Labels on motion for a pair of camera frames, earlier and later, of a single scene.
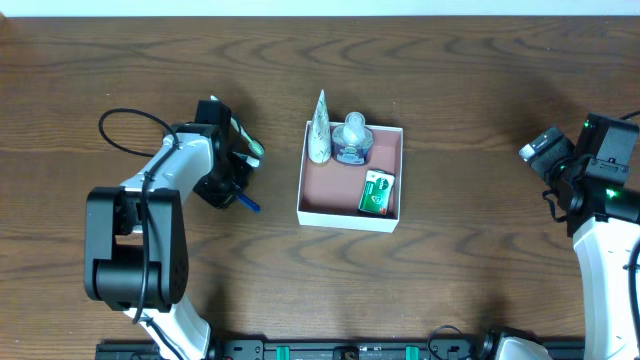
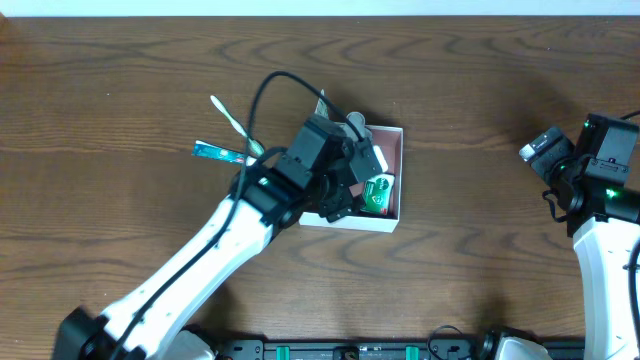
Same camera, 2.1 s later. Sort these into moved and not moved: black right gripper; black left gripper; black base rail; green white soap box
Moved: black left gripper
Not moved: green white soap box; black right gripper; black base rail
